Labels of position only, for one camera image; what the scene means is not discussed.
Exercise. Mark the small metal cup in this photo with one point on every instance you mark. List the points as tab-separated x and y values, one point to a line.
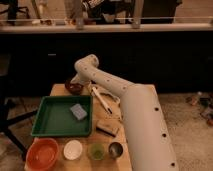
115	150

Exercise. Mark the long counter shelf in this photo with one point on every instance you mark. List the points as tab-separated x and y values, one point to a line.
114	28

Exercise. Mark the white handled knife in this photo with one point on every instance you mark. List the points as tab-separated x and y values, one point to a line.
102	101

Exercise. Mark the grey blue sponge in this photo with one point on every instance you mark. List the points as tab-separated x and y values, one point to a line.
78	111

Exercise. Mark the green plastic tray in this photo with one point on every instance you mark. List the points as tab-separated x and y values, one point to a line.
55	119

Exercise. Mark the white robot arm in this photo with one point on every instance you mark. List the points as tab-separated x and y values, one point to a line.
149	143

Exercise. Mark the orange bowl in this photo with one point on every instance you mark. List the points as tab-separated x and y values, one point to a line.
42	154

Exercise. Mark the wooden block brush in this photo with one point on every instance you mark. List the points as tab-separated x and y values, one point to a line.
109	128

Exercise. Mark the dark red bowl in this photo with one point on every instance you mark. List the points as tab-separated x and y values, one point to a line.
73	88

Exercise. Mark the black office chair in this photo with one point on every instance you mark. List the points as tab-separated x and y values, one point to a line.
5	106

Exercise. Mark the small green cup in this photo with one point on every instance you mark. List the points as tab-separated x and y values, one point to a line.
96	151

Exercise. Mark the grey metal spatula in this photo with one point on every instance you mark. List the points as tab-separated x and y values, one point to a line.
114	98

